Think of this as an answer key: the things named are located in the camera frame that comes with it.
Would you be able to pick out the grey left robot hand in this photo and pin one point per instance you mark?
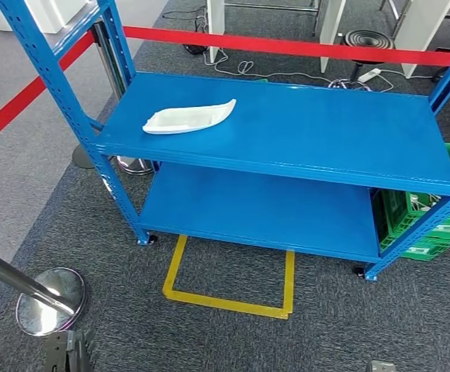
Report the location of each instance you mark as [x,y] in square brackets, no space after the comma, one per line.
[79,354]

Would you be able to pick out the white curved plastic part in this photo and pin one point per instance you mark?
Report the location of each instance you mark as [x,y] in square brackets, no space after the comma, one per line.
[186,120]

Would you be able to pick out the blue metal shelf rack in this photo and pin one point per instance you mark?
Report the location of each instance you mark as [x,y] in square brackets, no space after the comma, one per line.
[306,133]

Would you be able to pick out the grey round stanchion base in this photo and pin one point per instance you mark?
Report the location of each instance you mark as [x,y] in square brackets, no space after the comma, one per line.
[81,158]

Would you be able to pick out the black router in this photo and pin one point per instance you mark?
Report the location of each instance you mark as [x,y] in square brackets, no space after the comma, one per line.
[196,49]

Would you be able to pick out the white desk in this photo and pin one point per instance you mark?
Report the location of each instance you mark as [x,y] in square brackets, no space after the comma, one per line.
[419,25]
[215,20]

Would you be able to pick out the red barrier belt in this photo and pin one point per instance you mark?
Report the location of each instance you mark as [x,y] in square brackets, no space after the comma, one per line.
[248,43]

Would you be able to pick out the green plastic crate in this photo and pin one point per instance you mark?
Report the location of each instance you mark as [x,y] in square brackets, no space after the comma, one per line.
[398,215]
[423,250]

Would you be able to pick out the white power strip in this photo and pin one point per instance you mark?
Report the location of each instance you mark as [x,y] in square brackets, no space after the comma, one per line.
[369,75]

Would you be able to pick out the black round stool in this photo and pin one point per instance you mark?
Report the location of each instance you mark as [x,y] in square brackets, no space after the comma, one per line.
[367,38]

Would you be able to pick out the chrome stanchion post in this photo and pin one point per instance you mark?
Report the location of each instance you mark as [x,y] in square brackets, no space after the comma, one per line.
[15,280]

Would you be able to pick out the dark stanchion post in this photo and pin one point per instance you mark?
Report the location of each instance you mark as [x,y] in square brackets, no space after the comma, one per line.
[107,56]

